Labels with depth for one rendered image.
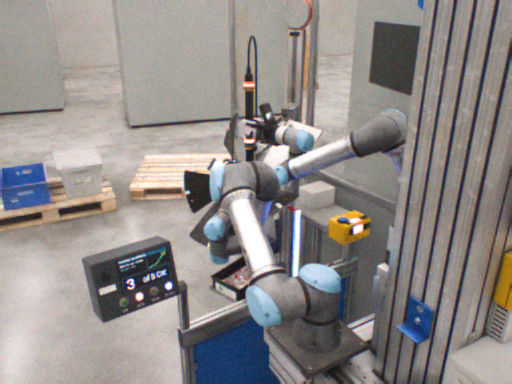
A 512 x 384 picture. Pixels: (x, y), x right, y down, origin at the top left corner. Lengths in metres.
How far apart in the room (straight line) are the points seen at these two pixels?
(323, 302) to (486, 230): 0.49
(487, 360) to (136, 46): 6.65
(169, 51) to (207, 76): 0.69
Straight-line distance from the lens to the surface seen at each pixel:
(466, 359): 1.22
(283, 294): 1.28
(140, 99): 7.44
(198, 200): 2.38
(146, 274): 1.53
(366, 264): 2.75
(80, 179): 4.74
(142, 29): 7.31
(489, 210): 1.07
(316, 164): 1.67
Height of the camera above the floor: 2.00
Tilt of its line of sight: 24 degrees down
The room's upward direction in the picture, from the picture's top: straight up
